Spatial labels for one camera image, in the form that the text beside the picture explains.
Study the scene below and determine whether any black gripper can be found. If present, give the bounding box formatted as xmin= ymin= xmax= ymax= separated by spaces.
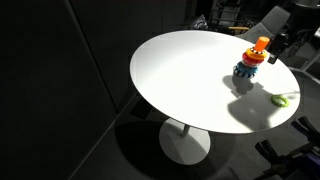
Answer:
xmin=267 ymin=32 xmax=304 ymax=65

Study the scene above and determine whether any lime green toy ring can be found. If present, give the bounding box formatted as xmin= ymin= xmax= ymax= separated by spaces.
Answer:
xmin=270 ymin=94 xmax=290 ymax=108

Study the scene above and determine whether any white metal stand leg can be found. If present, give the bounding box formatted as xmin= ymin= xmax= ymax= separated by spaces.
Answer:
xmin=300 ymin=49 xmax=320 ymax=72

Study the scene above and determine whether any grey chair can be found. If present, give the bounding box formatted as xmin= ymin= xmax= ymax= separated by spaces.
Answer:
xmin=244 ymin=5 xmax=291 ymax=43

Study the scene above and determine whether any wooden bar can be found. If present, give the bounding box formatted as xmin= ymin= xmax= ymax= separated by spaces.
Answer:
xmin=229 ymin=25 xmax=250 ymax=32

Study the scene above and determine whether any purple black clamp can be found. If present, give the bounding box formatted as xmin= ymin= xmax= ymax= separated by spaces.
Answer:
xmin=254 ymin=139 xmax=285 ymax=165
xmin=290 ymin=116 xmax=320 ymax=145

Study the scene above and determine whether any colourful stacking ring toy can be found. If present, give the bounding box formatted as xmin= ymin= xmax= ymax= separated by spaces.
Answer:
xmin=232 ymin=35 xmax=271 ymax=80

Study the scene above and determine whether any yellow orange toy ring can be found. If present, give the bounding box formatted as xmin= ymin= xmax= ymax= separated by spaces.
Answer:
xmin=245 ymin=47 xmax=269 ymax=62

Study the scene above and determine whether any red toy ring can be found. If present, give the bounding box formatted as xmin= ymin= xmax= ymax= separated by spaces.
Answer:
xmin=241 ymin=53 xmax=264 ymax=68

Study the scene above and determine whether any blue gear toy ring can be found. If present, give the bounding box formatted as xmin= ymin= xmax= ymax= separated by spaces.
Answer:
xmin=234 ymin=60 xmax=259 ymax=76

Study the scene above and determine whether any white table pedestal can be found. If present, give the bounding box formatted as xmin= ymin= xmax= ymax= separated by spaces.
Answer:
xmin=158 ymin=118 xmax=212 ymax=166

